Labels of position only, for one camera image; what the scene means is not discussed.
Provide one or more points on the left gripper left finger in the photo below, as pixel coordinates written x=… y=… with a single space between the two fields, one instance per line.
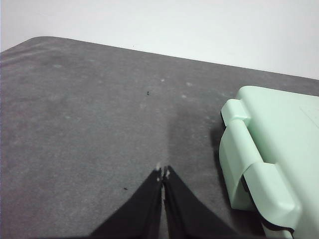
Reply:
x=139 y=216

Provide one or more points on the mint green hinged grill cover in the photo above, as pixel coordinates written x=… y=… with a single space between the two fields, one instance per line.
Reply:
x=286 y=139

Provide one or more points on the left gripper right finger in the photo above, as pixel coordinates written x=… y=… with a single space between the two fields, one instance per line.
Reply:
x=189 y=219

